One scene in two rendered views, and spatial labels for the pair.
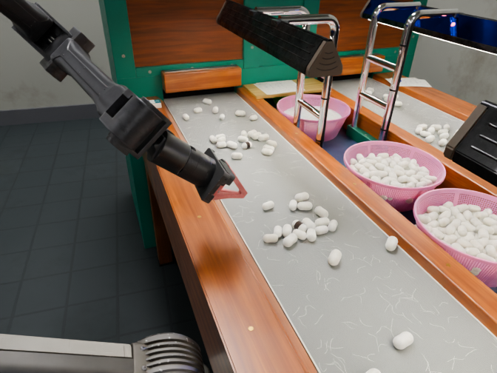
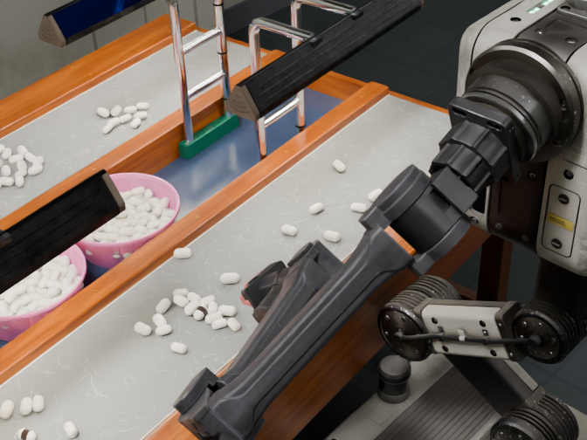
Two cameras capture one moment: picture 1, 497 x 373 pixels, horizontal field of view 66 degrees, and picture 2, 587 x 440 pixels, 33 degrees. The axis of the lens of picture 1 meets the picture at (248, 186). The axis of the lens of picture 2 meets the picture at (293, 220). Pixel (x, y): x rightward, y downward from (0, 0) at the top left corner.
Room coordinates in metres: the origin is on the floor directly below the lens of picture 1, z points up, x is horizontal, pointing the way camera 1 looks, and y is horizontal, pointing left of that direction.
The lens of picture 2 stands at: (1.17, 1.23, 2.04)
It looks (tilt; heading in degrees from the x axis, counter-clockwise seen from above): 37 degrees down; 241
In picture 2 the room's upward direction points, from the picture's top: 3 degrees counter-clockwise
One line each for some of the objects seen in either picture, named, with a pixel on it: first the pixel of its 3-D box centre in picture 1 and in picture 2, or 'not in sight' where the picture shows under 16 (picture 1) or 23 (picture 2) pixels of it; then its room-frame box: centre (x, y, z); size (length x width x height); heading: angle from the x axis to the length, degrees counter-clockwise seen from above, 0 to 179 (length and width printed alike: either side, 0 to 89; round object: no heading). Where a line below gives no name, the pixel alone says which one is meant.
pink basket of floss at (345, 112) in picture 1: (311, 118); not in sight; (1.32, -0.23, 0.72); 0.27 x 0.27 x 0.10
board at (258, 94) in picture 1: (286, 87); not in sight; (1.53, -0.15, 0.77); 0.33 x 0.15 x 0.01; 112
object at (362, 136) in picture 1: (398, 80); not in sight; (1.24, -0.48, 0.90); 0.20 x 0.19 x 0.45; 22
